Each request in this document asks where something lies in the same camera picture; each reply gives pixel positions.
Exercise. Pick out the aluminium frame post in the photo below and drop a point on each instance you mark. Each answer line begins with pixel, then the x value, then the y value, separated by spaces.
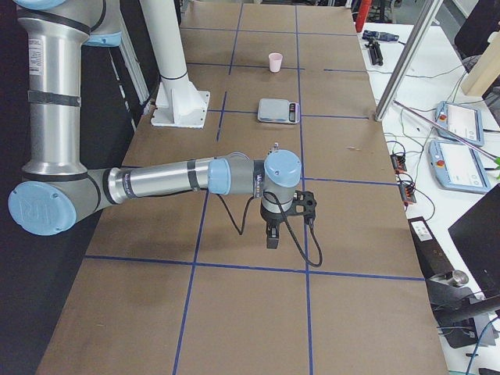
pixel 419 30

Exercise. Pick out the orange terminal block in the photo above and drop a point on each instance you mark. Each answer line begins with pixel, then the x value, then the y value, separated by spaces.
pixel 398 163
pixel 407 193

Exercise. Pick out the far teach pendant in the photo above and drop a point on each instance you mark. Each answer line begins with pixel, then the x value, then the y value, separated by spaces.
pixel 461 120

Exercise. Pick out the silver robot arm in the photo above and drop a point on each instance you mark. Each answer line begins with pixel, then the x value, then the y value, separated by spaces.
pixel 58 190

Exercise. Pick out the silver electronic kitchen scale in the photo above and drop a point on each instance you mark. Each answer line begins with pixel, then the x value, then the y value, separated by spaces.
pixel 273 110

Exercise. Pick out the lower orange terminal block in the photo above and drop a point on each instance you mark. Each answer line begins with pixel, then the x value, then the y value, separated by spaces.
pixel 407 193

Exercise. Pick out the black monitor near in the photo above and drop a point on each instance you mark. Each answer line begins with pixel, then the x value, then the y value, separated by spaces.
pixel 476 237

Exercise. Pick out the black folded tripod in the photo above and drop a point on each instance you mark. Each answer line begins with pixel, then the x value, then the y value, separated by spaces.
pixel 376 57

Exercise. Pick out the red cylinder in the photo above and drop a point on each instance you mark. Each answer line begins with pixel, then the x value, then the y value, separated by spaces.
pixel 362 14

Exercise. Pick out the upper orange terminal block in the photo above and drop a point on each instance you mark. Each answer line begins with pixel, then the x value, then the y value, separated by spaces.
pixel 398 163

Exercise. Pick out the pink paper cup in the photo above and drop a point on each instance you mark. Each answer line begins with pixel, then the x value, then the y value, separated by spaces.
pixel 275 62

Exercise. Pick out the white camera pole base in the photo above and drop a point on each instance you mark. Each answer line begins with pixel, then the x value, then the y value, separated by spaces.
pixel 178 102

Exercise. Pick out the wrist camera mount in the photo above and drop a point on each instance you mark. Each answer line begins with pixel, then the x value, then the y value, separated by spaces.
pixel 304 204

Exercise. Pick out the wooden board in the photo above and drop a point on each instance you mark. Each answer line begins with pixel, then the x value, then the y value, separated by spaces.
pixel 485 71

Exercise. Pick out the teach pendant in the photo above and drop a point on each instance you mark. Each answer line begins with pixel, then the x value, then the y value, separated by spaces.
pixel 457 167
pixel 461 120

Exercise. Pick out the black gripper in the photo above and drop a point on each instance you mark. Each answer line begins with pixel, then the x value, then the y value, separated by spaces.
pixel 272 216

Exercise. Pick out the near teach pendant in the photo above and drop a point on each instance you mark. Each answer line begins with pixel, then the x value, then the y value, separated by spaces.
pixel 457 167

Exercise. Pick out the black box with label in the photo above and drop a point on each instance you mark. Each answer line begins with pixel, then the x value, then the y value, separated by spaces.
pixel 432 259

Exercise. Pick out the black monitor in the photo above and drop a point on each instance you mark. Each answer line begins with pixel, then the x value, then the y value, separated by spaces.
pixel 476 237
pixel 472 38

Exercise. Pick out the black monitor far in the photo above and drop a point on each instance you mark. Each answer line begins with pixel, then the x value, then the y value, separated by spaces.
pixel 472 38

